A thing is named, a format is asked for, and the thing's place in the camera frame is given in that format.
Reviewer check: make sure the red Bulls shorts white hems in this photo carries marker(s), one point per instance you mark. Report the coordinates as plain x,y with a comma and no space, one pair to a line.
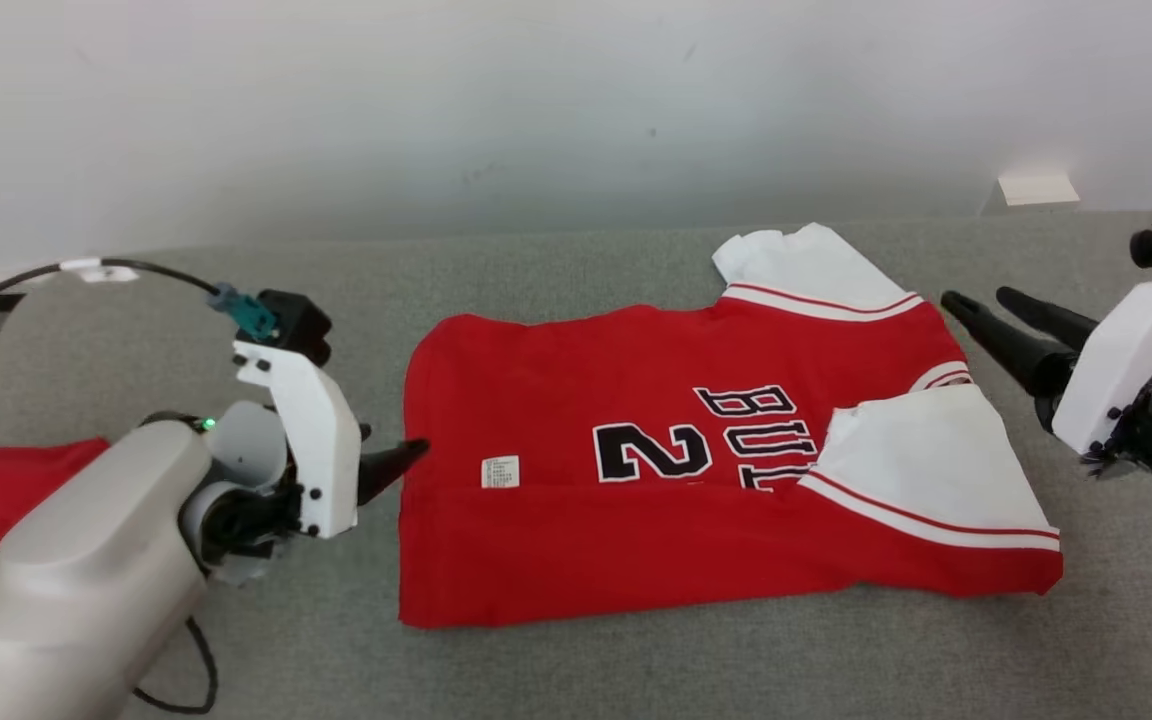
6,500

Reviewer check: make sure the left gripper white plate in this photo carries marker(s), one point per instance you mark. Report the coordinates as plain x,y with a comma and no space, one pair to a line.
321,450

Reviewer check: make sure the red Bulls jersey white sleeves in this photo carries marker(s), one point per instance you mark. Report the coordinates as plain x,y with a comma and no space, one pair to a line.
636,540

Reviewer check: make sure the white wall box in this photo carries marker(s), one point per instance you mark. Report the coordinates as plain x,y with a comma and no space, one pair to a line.
1036,190

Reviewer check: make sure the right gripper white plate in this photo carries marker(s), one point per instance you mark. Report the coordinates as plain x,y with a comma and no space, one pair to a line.
1126,370

